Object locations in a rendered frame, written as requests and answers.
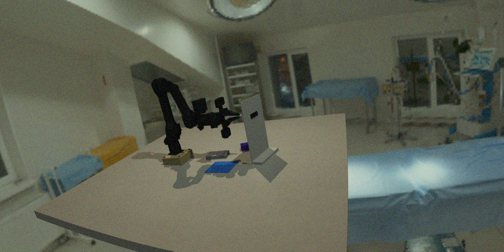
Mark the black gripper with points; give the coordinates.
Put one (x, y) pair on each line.
(221, 117)

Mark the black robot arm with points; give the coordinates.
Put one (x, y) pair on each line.
(173, 130)

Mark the blue square mat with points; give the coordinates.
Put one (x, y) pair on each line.
(221, 167)

